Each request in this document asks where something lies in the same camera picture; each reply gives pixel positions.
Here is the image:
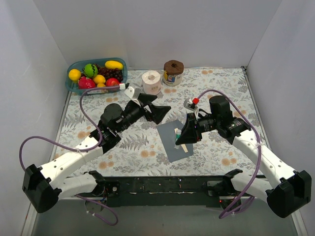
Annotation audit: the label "green white glue stick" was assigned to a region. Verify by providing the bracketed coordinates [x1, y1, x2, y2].
[174, 129, 182, 149]

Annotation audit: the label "cream letter paper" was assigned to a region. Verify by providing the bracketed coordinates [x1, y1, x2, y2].
[174, 127, 189, 153]

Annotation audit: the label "grey envelope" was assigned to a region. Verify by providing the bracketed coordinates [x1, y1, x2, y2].
[157, 120, 193, 163]

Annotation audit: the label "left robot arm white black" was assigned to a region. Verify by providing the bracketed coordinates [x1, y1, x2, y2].
[22, 93, 171, 213]

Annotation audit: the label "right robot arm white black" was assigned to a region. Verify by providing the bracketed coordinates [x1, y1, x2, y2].
[176, 95, 312, 218]

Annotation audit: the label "white toilet paper roll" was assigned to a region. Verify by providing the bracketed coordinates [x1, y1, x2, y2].
[142, 70, 161, 95]

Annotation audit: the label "floral table mat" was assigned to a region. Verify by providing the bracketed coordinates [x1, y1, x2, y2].
[53, 68, 262, 177]

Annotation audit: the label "red apple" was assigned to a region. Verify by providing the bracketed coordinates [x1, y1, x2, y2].
[106, 78, 120, 87]

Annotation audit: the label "dark purple grapes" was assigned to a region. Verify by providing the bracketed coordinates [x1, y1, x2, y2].
[94, 64, 124, 82]

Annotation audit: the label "brown toilet paper roll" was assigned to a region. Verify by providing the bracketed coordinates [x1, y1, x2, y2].
[163, 60, 184, 86]

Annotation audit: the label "teal plastic fruit basket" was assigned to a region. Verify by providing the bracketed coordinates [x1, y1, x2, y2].
[64, 57, 128, 96]

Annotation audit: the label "yellow lemon centre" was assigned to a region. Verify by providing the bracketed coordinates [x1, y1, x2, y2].
[93, 74, 106, 85]

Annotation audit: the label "yellow lemon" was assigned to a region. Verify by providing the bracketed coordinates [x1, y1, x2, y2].
[68, 69, 82, 83]
[93, 74, 106, 85]

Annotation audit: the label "yellow mango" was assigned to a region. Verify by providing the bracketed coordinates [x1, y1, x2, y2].
[104, 60, 124, 70]

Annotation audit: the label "pink dragon fruit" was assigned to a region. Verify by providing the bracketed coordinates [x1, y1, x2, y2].
[77, 76, 96, 89]

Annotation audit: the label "green watermelon ball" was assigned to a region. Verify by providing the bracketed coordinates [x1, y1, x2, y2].
[83, 63, 98, 78]

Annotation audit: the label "yellow lemon left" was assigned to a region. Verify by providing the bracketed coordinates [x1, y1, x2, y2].
[68, 69, 82, 83]

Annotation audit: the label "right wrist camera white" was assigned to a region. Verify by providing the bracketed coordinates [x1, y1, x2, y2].
[184, 98, 199, 118]

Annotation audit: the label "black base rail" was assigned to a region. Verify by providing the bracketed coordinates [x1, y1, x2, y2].
[80, 169, 242, 207]

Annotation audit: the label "aluminium frame rail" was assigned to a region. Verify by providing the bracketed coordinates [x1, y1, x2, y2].
[22, 193, 308, 236]

